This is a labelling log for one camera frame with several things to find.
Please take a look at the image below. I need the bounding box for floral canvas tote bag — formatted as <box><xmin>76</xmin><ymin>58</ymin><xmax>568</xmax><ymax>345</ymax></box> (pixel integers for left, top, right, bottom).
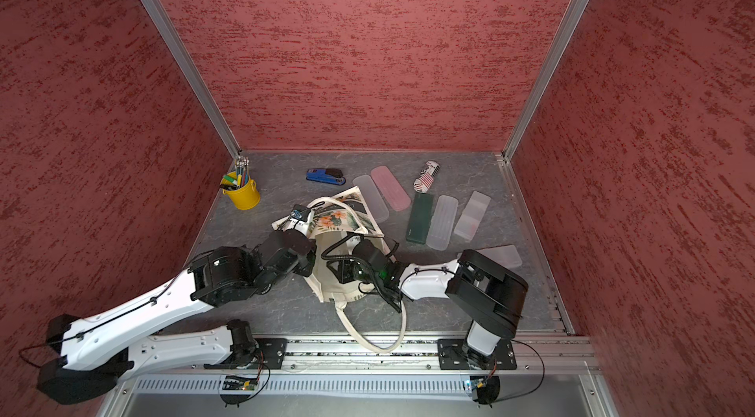
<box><xmin>271</xmin><ymin>187</ymin><xmax>407</xmax><ymax>354</ymax></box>

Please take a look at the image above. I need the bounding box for green pencil case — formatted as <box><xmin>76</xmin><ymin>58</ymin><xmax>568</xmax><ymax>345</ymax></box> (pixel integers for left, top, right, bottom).
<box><xmin>405</xmin><ymin>192</ymin><xmax>435</xmax><ymax>244</ymax></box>

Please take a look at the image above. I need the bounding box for pink pencil case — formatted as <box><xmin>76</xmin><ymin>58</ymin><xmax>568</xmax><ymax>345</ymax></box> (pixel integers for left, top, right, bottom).
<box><xmin>371</xmin><ymin>165</ymin><xmax>411</xmax><ymax>212</ymax></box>

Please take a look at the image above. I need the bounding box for clear ribbed pencil case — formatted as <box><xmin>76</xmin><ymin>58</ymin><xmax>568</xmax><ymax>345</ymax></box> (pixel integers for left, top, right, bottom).
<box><xmin>426</xmin><ymin>195</ymin><xmax>458</xmax><ymax>251</ymax></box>

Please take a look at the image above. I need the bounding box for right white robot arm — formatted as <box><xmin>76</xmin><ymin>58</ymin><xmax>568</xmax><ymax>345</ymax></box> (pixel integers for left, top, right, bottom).
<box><xmin>320</xmin><ymin>232</ymin><xmax>529</xmax><ymax>372</ymax></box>

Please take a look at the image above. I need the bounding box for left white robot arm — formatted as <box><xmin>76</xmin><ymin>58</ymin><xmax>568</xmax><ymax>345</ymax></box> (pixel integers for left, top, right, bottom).
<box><xmin>37</xmin><ymin>230</ymin><xmax>317</xmax><ymax>405</ymax></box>

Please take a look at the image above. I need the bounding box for yellow pen cup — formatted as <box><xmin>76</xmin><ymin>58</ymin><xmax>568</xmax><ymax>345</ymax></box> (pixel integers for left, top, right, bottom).
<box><xmin>220</xmin><ymin>157</ymin><xmax>261</xmax><ymax>211</ymax></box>

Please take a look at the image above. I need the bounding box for blue black stapler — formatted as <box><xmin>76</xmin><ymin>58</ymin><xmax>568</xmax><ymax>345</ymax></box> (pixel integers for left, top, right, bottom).
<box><xmin>306</xmin><ymin>167</ymin><xmax>346</xmax><ymax>186</ymax></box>

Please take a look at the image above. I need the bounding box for flag pattern can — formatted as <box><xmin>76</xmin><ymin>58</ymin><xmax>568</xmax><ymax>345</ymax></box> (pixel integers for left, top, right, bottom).
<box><xmin>413</xmin><ymin>161</ymin><xmax>440</xmax><ymax>193</ymax></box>

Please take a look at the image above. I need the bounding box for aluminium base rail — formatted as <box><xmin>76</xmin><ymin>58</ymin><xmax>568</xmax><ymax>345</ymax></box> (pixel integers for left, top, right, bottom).
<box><xmin>98</xmin><ymin>334</ymin><xmax>617</xmax><ymax>416</ymax></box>

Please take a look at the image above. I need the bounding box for left corner aluminium post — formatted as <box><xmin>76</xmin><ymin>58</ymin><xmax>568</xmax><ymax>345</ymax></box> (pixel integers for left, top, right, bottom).
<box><xmin>140</xmin><ymin>0</ymin><xmax>242</xmax><ymax>159</ymax></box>

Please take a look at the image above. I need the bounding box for corner aluminium post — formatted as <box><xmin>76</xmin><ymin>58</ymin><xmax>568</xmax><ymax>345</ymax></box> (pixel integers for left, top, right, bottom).
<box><xmin>503</xmin><ymin>0</ymin><xmax>590</xmax><ymax>163</ymax></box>
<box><xmin>140</xmin><ymin>0</ymin><xmax>242</xmax><ymax>159</ymax></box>

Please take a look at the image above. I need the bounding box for right corner aluminium post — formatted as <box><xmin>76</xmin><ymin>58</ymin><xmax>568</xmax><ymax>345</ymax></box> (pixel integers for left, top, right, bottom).
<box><xmin>503</xmin><ymin>0</ymin><xmax>590</xmax><ymax>163</ymax></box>

